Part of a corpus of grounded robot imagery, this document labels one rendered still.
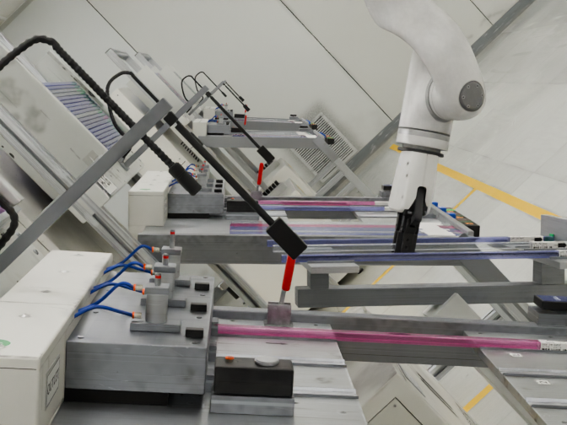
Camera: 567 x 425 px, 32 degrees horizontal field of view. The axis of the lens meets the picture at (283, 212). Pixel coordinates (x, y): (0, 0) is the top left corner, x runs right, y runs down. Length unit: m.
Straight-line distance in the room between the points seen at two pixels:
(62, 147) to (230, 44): 6.56
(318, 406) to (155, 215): 1.33
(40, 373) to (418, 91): 0.90
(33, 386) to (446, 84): 0.87
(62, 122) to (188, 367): 1.29
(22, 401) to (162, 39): 7.93
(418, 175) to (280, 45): 7.17
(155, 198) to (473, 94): 0.96
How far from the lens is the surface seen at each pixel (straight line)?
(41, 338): 0.91
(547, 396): 1.12
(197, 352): 0.97
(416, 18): 1.54
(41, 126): 2.21
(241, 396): 0.96
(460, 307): 1.63
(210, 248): 2.09
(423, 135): 1.58
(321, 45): 8.73
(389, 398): 2.20
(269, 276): 5.73
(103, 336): 0.99
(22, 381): 0.85
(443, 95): 1.52
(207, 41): 8.71
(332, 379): 1.10
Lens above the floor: 1.31
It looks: 7 degrees down
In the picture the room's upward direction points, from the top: 44 degrees counter-clockwise
